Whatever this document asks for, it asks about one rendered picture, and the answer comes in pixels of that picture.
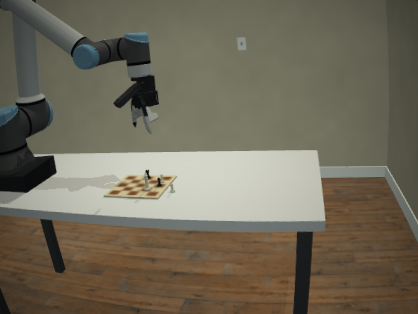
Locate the brown and cream chessboard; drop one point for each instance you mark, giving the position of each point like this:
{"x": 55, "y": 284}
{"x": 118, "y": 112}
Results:
{"x": 132, "y": 186}

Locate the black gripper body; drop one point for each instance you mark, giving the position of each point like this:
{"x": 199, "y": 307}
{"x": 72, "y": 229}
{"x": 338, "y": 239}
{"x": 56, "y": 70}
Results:
{"x": 148, "y": 90}

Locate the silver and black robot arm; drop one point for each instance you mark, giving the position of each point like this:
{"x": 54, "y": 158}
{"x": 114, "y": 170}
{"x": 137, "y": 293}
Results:
{"x": 32, "y": 113}

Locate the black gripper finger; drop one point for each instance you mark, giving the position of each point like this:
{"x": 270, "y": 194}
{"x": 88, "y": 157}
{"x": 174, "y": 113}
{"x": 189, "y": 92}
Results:
{"x": 135, "y": 114}
{"x": 147, "y": 115}

